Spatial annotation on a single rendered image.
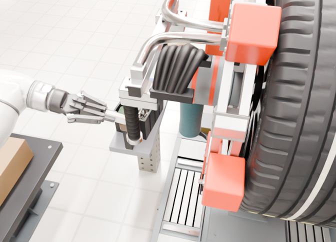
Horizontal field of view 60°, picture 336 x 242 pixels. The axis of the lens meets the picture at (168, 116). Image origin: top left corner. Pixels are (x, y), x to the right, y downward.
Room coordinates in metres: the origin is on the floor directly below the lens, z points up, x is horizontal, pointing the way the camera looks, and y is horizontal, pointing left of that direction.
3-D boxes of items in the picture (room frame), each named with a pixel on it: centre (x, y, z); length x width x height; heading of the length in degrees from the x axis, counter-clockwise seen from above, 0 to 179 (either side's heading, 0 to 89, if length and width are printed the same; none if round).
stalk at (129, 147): (0.70, 0.15, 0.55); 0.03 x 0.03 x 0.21; 78
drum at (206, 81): (0.64, -0.10, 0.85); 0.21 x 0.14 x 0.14; 78
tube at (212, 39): (0.55, -0.03, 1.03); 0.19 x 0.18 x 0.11; 78
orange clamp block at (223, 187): (0.31, -0.11, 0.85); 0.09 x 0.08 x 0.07; 168
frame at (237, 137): (0.62, -0.17, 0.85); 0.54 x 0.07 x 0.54; 168
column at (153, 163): (0.92, 0.10, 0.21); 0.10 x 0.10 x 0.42; 78
